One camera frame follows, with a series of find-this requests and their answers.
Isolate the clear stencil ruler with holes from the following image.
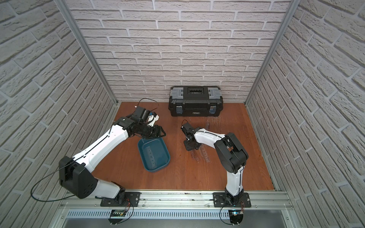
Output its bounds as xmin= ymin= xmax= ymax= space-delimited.
xmin=199 ymin=146 xmax=211 ymax=163

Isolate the clear stencil ruler with triangles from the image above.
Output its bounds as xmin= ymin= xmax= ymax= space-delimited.
xmin=145 ymin=146 xmax=157 ymax=170

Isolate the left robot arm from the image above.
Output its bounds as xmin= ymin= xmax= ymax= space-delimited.
xmin=59 ymin=106 xmax=166 ymax=201

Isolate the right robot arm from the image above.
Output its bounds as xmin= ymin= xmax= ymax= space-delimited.
xmin=181 ymin=123 xmax=249 ymax=206

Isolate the teal plastic storage box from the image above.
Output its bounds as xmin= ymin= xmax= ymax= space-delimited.
xmin=138 ymin=138 xmax=171 ymax=173

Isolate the black plastic toolbox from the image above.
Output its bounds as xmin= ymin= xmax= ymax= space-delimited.
xmin=168 ymin=85 xmax=223 ymax=117

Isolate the right controller board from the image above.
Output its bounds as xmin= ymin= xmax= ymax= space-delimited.
xmin=228 ymin=210 xmax=244 ymax=226

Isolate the controller board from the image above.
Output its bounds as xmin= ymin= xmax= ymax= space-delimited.
xmin=228 ymin=210 xmax=244 ymax=226
xmin=108 ymin=210 xmax=128 ymax=225

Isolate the left controller board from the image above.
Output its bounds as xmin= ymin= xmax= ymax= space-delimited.
xmin=108 ymin=210 xmax=128 ymax=225

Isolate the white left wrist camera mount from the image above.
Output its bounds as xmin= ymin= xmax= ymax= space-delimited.
xmin=147 ymin=112 xmax=159 ymax=126

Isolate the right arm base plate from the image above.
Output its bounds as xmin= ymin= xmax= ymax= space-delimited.
xmin=213 ymin=192 xmax=252 ymax=208

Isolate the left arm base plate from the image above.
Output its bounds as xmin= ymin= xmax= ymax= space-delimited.
xmin=100 ymin=192 xmax=141 ymax=207

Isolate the aluminium front rail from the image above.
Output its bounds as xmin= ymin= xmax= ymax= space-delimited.
xmin=60 ymin=190 xmax=294 ymax=210

